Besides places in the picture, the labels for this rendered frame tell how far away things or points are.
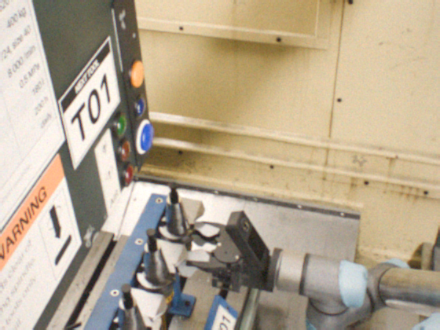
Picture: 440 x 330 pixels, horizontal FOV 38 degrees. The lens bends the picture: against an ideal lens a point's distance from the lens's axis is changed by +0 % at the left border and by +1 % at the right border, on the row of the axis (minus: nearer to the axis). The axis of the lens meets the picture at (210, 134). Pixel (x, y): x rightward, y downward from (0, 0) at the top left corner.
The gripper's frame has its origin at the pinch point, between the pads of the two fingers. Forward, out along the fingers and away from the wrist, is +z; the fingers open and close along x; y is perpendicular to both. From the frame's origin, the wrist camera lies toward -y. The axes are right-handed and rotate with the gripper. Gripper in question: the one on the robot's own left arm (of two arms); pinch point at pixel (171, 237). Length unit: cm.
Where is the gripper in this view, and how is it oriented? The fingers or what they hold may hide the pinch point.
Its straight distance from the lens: 119.1
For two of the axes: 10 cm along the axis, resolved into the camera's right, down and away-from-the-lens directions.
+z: -9.6, -1.7, 2.1
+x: 2.7, -6.2, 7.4
